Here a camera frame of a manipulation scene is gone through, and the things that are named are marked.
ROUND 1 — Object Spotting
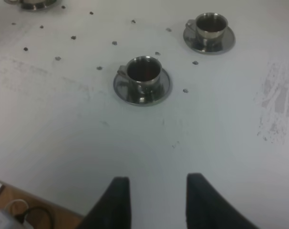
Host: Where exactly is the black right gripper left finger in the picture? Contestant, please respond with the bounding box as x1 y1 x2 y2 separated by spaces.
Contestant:
77 177 131 229

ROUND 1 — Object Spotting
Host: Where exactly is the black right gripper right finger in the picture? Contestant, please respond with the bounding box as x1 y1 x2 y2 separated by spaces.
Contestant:
186 173 257 229

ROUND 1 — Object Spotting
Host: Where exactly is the stainless steel teapot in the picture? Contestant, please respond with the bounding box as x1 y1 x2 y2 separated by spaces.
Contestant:
4 0 60 11

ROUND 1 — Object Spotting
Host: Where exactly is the grey box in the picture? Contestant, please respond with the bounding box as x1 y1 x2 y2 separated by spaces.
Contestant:
0 210 33 229

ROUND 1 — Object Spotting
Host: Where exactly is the near steel saucer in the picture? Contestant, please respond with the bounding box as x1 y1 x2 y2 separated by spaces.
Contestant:
113 69 172 106

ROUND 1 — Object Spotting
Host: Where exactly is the steel saucer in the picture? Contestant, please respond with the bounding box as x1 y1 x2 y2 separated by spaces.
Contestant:
113 69 172 106
183 27 236 55

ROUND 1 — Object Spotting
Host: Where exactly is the near steel teacup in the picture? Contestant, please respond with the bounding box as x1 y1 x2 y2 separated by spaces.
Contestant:
117 56 163 93

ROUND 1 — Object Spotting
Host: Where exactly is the steel teacup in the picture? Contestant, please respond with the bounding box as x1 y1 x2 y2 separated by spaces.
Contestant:
117 56 163 93
186 12 228 46

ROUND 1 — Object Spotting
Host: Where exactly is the far steel saucer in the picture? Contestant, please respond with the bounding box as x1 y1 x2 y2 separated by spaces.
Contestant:
183 27 236 55

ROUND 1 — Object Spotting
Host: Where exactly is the far steel teacup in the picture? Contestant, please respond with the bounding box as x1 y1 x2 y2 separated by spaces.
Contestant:
186 12 228 46

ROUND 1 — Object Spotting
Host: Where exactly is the black floor cable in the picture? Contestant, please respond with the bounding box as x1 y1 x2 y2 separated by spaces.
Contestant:
14 206 54 227

